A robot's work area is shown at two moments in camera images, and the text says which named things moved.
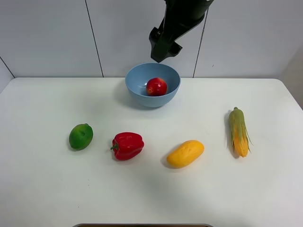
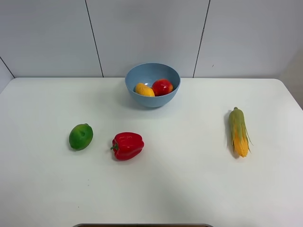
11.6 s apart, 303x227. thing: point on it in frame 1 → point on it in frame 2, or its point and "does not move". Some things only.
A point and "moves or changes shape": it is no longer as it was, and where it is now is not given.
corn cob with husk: (238, 132) does not move
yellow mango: (185, 154) → (141, 89)
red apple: (156, 87) moves or changes shape
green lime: (81, 136) does not move
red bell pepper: (127, 145) does not move
